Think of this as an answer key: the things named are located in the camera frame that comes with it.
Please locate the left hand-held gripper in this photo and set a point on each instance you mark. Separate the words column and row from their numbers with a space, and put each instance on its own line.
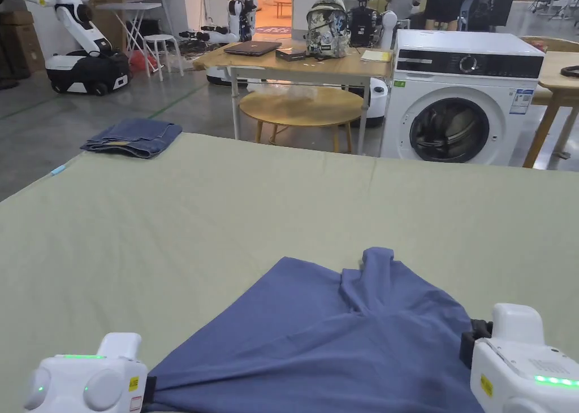
column 90, row 381

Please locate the bed with pale green sheet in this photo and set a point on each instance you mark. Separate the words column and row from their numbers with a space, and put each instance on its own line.
column 181, row 232

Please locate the black and white robot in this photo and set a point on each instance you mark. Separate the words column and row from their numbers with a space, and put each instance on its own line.
column 368, row 47

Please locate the white wheeled robot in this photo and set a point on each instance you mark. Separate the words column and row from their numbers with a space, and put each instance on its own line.
column 79, row 47

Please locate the blue shirt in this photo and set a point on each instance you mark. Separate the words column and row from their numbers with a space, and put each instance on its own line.
column 325, row 340

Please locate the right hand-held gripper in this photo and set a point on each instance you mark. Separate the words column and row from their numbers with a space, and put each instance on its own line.
column 520, row 363

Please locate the stack of cardboard cartons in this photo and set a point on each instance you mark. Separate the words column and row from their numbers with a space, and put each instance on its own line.
column 18, row 42

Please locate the folded blue jeans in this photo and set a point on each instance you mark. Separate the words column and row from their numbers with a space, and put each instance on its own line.
column 133, row 138

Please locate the white washing machine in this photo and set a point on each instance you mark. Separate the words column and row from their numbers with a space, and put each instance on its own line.
column 457, row 101

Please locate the white humanoid robot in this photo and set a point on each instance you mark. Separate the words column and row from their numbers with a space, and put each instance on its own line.
column 230, row 20

